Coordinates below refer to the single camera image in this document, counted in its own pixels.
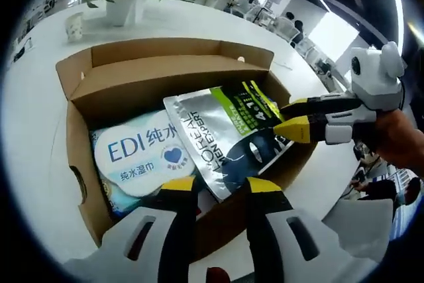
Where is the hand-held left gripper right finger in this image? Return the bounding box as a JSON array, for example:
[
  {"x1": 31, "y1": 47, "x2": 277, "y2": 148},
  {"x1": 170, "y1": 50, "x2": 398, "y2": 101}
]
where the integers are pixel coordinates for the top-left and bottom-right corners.
[{"x1": 244, "y1": 176, "x2": 362, "y2": 283}]

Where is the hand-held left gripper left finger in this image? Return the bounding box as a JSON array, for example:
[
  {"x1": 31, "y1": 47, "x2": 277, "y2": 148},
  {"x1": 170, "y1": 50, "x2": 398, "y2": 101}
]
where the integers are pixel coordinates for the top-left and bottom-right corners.
[{"x1": 64, "y1": 176, "x2": 199, "y2": 283}]

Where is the blue soft wet wipes pack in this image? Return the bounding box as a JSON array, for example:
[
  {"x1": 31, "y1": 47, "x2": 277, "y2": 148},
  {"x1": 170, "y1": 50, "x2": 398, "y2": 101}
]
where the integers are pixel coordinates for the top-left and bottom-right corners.
[{"x1": 89, "y1": 109, "x2": 200, "y2": 221}]

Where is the silver face mask pouch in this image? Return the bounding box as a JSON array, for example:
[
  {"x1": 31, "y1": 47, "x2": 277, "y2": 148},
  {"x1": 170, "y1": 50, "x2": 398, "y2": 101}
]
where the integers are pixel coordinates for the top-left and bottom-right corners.
[{"x1": 162, "y1": 80, "x2": 296, "y2": 203}]

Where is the brown cardboard shoe box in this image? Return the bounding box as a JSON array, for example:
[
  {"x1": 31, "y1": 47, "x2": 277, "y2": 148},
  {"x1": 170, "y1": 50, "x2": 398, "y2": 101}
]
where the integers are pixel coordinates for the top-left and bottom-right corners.
[{"x1": 55, "y1": 36, "x2": 321, "y2": 248}]

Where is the person's left hand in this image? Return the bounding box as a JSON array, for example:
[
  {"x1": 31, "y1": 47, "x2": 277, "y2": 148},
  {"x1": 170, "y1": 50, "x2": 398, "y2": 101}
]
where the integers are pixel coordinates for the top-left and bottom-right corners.
[{"x1": 205, "y1": 257, "x2": 232, "y2": 283}]

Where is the white paper cup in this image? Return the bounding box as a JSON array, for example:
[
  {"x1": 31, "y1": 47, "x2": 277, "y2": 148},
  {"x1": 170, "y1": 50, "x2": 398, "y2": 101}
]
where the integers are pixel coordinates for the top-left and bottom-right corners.
[{"x1": 65, "y1": 11, "x2": 85, "y2": 43}]

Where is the black charger with cable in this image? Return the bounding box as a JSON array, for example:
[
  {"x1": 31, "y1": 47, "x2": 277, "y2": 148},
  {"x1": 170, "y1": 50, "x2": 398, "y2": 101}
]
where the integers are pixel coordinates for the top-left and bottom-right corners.
[{"x1": 11, "y1": 38, "x2": 34, "y2": 64}]

